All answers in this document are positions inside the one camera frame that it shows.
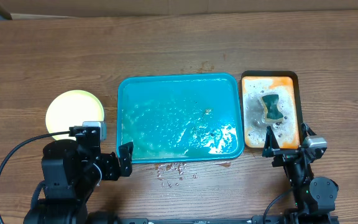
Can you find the teal plastic serving tray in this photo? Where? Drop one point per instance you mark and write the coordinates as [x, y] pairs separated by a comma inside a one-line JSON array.
[[180, 118]]

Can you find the yellow-green plate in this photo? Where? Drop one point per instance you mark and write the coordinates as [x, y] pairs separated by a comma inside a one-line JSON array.
[[73, 108]]

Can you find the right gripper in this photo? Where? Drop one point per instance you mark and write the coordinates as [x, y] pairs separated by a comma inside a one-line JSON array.
[[272, 149]]

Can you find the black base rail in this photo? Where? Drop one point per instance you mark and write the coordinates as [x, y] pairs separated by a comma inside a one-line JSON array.
[[257, 219]]

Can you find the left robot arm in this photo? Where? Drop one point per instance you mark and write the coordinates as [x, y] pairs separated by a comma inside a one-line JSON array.
[[72, 169]]

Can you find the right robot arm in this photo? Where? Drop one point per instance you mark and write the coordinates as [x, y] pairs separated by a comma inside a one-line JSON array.
[[314, 196]]

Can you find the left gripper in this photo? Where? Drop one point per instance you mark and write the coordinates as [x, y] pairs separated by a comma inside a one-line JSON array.
[[113, 172]]

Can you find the black tray with soapy water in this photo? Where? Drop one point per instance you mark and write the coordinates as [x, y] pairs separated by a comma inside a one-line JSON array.
[[254, 85]]

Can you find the green and yellow sponge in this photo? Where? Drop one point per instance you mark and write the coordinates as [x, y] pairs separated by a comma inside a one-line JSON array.
[[271, 111]]

